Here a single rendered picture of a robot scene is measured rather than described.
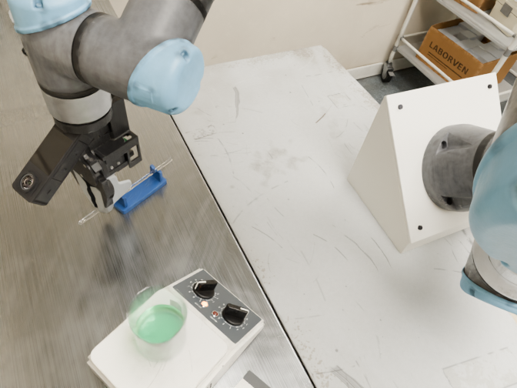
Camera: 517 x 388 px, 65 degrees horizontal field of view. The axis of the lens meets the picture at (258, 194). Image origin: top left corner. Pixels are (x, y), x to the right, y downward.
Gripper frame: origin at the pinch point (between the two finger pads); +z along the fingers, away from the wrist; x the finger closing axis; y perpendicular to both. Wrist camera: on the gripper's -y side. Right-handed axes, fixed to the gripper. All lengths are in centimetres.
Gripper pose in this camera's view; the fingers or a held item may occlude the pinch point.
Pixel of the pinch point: (99, 208)
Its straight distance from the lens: 70.4
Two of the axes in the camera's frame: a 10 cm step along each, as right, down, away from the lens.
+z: -1.1, 6.0, 7.9
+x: -7.7, -5.5, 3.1
